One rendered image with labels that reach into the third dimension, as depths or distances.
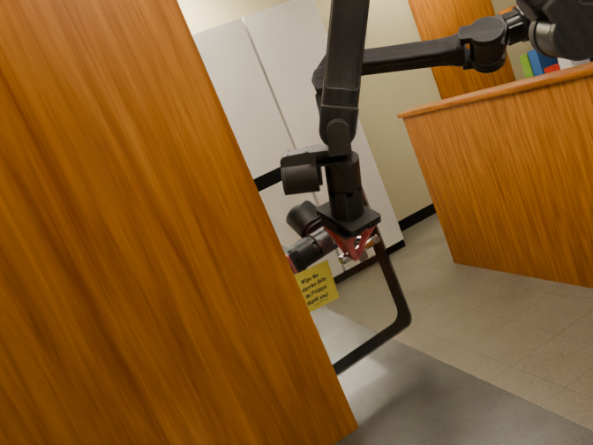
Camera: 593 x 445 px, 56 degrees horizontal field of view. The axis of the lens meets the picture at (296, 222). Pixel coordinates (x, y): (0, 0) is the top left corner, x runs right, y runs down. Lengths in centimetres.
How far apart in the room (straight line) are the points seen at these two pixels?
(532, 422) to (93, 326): 64
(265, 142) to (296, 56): 72
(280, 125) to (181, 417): 356
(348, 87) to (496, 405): 54
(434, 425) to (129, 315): 50
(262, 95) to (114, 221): 352
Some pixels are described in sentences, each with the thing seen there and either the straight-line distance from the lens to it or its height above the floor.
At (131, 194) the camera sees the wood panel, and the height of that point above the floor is 145.
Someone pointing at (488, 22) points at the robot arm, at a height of 148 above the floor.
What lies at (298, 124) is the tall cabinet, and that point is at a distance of 435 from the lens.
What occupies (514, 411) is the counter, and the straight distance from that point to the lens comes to 94.
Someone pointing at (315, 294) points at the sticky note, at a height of 115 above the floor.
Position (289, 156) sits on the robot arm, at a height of 141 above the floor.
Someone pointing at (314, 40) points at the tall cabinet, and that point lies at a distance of 453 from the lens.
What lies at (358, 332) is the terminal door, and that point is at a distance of 108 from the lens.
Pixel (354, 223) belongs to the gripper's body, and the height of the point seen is 127.
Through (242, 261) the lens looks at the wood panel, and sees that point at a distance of 86.
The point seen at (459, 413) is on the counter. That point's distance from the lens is 96.
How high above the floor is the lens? 149
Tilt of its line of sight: 12 degrees down
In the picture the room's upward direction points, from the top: 23 degrees counter-clockwise
